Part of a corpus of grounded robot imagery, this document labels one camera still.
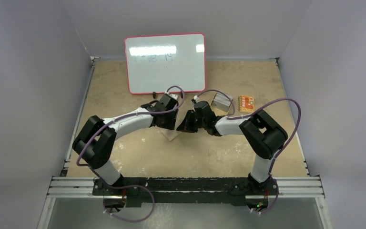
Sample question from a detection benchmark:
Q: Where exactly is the beige card holder wallet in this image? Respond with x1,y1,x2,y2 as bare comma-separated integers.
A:
161,129,182,141

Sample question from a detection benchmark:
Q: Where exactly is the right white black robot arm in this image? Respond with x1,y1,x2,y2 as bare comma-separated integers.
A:
176,100,288,194

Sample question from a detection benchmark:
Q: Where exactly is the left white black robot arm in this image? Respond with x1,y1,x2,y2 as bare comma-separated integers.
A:
72,93,180,195

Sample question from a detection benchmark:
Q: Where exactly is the orange card pack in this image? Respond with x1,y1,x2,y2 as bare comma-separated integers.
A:
238,95,255,113

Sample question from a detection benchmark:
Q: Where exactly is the beige oval tray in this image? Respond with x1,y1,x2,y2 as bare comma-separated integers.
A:
211,92,234,113

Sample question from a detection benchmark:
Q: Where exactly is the pink framed whiteboard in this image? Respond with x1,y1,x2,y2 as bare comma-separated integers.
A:
124,33,206,94

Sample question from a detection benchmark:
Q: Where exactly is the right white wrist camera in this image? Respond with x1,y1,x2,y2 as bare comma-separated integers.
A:
192,95,199,104

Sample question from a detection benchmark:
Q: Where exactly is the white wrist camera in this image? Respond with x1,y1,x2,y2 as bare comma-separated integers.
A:
192,95,199,104
165,92,181,101

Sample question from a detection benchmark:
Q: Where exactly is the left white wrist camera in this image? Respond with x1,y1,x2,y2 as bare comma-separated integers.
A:
165,92,181,101

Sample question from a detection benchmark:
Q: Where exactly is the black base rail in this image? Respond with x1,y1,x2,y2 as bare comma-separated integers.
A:
92,177,278,210

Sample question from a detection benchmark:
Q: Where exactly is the aluminium frame rail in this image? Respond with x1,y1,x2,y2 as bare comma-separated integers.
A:
46,177,325,199

